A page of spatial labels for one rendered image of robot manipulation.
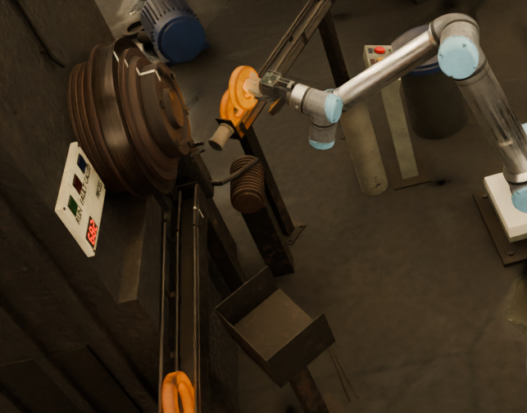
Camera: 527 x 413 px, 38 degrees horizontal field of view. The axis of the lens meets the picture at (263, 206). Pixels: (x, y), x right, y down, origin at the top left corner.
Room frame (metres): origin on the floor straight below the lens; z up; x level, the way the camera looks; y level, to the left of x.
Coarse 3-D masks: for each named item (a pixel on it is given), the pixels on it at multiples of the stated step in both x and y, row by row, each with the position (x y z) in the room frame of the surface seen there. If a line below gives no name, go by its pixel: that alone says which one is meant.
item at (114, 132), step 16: (112, 48) 1.95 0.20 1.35; (96, 64) 1.92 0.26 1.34; (112, 64) 1.88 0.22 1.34; (96, 80) 1.87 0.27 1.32; (112, 80) 1.83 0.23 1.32; (96, 96) 1.83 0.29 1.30; (112, 96) 1.80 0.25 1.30; (112, 112) 1.78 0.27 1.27; (112, 128) 1.76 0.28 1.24; (112, 144) 1.74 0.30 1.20; (128, 144) 1.72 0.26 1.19; (128, 160) 1.72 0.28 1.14; (128, 176) 1.73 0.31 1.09; (144, 176) 1.71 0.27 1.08; (176, 176) 1.91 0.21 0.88; (144, 192) 1.76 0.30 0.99; (160, 192) 1.75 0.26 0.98
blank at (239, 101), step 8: (240, 72) 2.28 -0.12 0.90; (248, 72) 2.31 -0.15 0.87; (256, 72) 2.33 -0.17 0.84; (232, 80) 2.27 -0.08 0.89; (240, 80) 2.27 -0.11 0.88; (232, 88) 2.25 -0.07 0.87; (240, 88) 2.26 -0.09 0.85; (232, 96) 2.24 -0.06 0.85; (240, 96) 2.25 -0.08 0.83; (248, 96) 2.28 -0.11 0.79; (240, 104) 2.23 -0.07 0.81; (248, 104) 2.26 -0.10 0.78
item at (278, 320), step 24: (240, 288) 1.51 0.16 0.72; (264, 288) 1.54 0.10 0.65; (216, 312) 1.47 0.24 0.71; (240, 312) 1.50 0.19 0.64; (264, 312) 1.49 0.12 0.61; (288, 312) 1.46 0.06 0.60; (240, 336) 1.36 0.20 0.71; (264, 336) 1.41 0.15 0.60; (288, 336) 1.38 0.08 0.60; (312, 336) 1.29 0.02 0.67; (264, 360) 1.25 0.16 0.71; (288, 360) 1.26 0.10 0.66; (312, 360) 1.28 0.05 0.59; (312, 384) 1.40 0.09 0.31; (312, 408) 1.38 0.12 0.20; (336, 408) 1.47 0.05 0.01
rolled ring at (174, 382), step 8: (168, 376) 1.29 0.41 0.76; (176, 376) 1.28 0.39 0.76; (184, 376) 1.32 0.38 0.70; (168, 384) 1.26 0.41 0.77; (176, 384) 1.26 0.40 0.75; (184, 384) 1.30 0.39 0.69; (168, 392) 1.24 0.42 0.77; (176, 392) 1.24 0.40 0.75; (184, 392) 1.30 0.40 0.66; (192, 392) 1.30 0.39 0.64; (168, 400) 1.22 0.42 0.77; (176, 400) 1.22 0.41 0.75; (184, 400) 1.29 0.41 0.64; (192, 400) 1.28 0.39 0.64; (168, 408) 1.20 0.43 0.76; (176, 408) 1.20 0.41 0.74; (184, 408) 1.28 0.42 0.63; (192, 408) 1.27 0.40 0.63
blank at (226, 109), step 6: (228, 90) 2.39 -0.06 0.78; (228, 96) 2.36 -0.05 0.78; (222, 102) 2.35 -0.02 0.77; (228, 102) 2.34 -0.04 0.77; (222, 108) 2.34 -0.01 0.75; (228, 108) 2.33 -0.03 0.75; (222, 114) 2.33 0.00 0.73; (228, 114) 2.32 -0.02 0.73; (234, 114) 2.35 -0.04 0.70; (240, 114) 2.37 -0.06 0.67; (234, 120) 2.34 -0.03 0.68
